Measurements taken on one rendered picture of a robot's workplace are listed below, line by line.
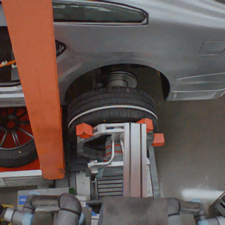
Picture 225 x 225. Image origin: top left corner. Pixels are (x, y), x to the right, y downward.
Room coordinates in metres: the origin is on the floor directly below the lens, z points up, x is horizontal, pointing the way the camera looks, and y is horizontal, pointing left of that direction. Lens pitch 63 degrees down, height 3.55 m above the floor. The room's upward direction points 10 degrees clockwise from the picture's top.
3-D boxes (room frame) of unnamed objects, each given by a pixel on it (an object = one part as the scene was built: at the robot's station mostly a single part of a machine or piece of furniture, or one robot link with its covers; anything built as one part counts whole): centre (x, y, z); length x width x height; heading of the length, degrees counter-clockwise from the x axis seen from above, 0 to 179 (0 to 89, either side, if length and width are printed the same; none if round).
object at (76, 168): (1.28, 0.24, 0.26); 0.42 x 0.18 x 0.35; 14
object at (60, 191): (0.74, 0.38, 0.44); 0.43 x 0.17 x 0.03; 104
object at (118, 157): (1.06, -0.08, 0.85); 0.21 x 0.14 x 0.14; 14
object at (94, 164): (0.99, 0.01, 1.03); 0.19 x 0.18 x 0.11; 14
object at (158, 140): (1.21, -0.37, 0.85); 0.09 x 0.08 x 0.07; 104
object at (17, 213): (0.43, 0.39, 1.21); 0.11 x 0.08 x 0.09; 83
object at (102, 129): (1.13, -0.06, 0.85); 0.54 x 0.07 x 0.54; 104
